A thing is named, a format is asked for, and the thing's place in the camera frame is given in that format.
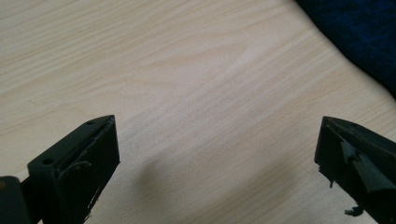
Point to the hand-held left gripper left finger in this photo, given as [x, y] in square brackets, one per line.
[81, 168]

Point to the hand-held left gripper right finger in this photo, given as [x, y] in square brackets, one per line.
[358, 161]

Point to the dark blue cloth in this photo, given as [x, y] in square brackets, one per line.
[358, 31]

